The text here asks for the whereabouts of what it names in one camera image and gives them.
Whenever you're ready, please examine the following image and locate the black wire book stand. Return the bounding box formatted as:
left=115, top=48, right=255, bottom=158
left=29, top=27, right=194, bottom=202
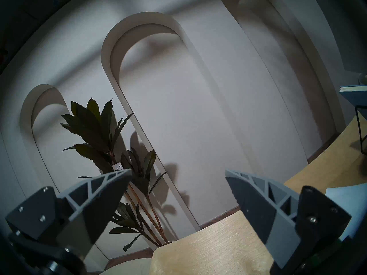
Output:
left=354, top=105, right=367, bottom=156

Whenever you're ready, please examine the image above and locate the large thin white book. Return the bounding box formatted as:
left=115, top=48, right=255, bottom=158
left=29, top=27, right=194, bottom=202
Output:
left=325, top=183, right=367, bottom=241

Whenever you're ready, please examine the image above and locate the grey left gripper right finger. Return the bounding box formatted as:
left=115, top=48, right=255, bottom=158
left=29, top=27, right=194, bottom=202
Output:
left=225, top=170, right=352, bottom=275

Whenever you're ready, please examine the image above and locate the blue notebook with bookmark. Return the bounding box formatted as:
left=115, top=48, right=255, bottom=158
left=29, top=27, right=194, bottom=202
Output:
left=339, top=85, right=367, bottom=121

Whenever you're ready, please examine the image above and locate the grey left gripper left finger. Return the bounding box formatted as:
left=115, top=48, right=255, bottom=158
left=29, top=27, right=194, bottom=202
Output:
left=5, top=168, right=133, bottom=259

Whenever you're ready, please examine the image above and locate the tall dark green plant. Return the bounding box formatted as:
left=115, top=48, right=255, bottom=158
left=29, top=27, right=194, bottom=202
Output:
left=60, top=98, right=179, bottom=252

